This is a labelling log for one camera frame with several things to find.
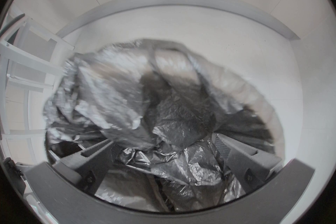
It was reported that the dark grey white-framed chair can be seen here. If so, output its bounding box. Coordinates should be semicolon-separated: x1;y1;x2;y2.
0;13;75;139

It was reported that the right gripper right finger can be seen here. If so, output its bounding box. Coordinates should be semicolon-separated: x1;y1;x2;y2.
211;132;283;194

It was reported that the black plastic bag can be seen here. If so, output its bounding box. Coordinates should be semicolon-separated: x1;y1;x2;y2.
43;39;285;213

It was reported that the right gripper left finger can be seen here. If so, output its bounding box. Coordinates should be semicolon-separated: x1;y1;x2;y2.
54;138;114;195

